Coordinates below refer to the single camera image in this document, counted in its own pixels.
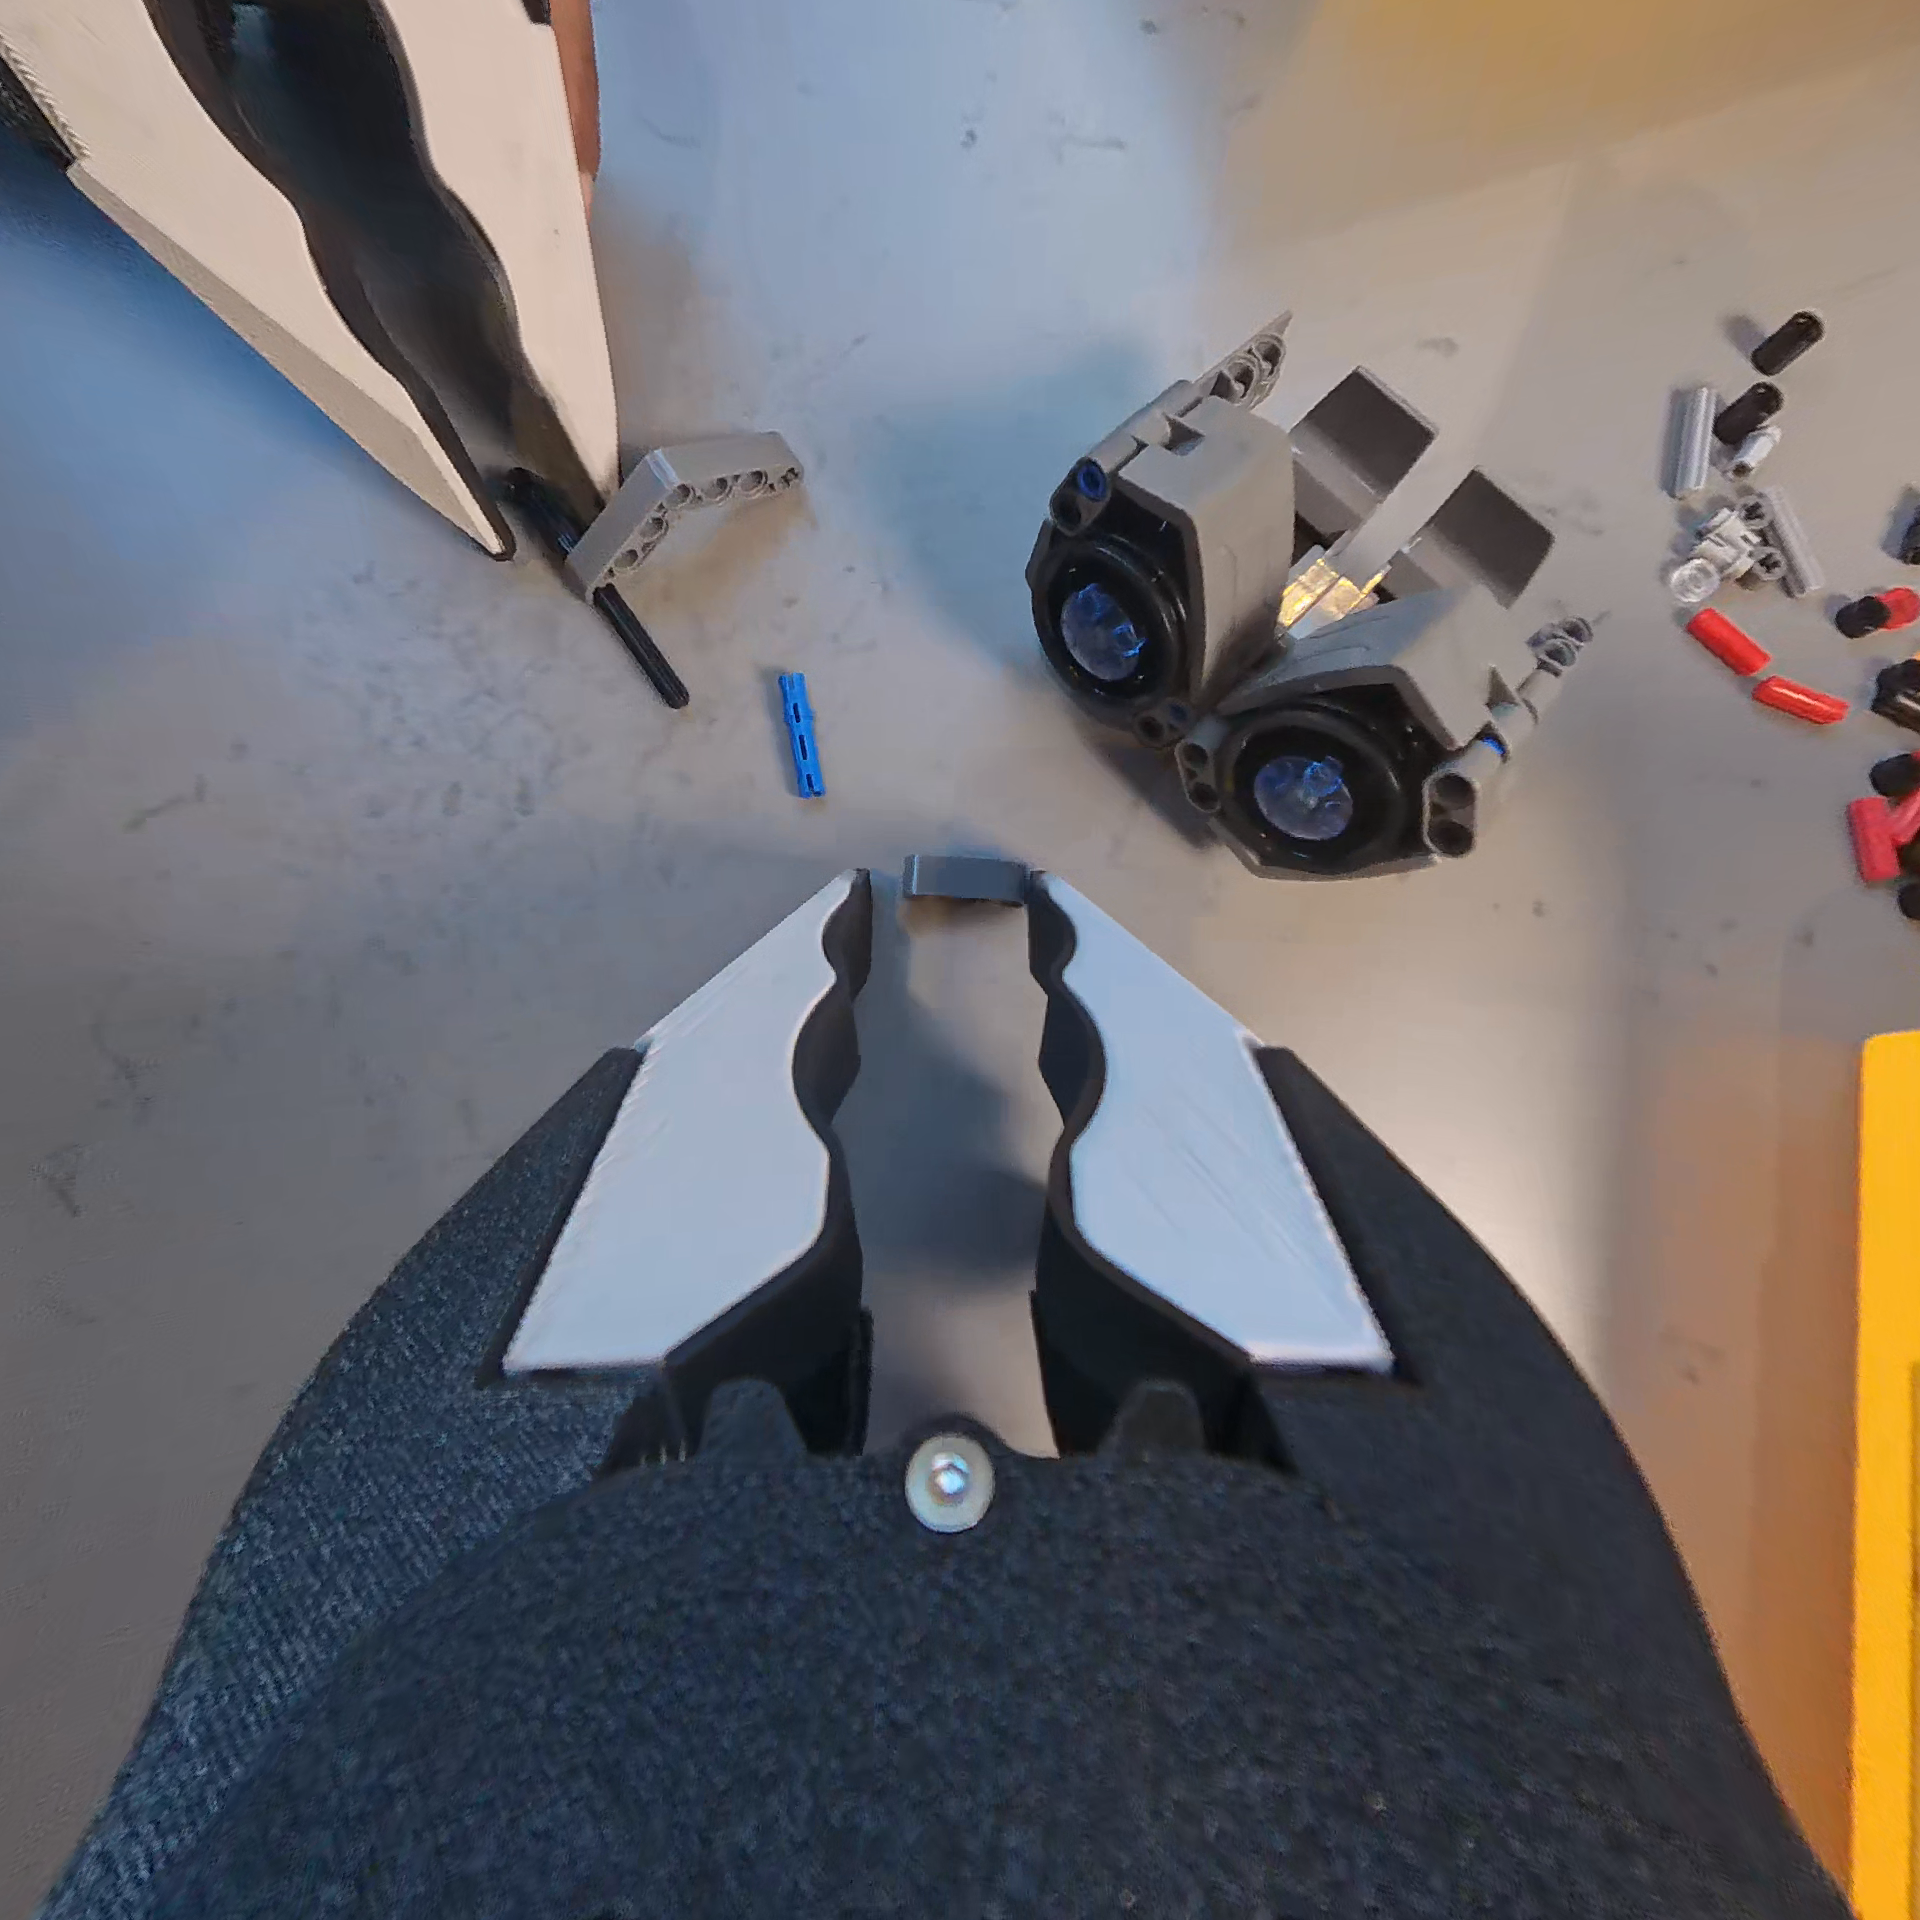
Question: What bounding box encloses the grey desk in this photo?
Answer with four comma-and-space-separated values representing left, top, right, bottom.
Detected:
0, 0, 1920, 1920

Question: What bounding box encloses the grey toy brick wing assembly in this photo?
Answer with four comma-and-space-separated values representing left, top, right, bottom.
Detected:
1024, 311, 1442, 750

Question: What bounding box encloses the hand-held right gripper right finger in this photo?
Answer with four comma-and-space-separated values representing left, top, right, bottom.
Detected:
1029, 873, 1396, 1456

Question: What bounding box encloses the pile of small brick parts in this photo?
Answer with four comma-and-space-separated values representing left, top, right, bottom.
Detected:
1663, 307, 1920, 923

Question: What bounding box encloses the yellow open-front storage bin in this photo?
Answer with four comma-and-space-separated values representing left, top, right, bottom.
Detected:
1852, 1032, 1920, 1920

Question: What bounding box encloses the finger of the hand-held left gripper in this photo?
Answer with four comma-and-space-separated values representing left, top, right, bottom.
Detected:
0, 0, 520, 563
239, 0, 623, 513

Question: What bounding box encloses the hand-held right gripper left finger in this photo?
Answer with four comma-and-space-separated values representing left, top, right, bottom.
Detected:
498, 872, 873, 1451

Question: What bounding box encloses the grey angled brick beam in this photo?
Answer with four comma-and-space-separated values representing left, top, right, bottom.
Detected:
561, 432, 806, 604

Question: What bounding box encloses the black brick axle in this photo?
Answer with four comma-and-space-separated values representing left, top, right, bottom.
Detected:
575, 576, 693, 712

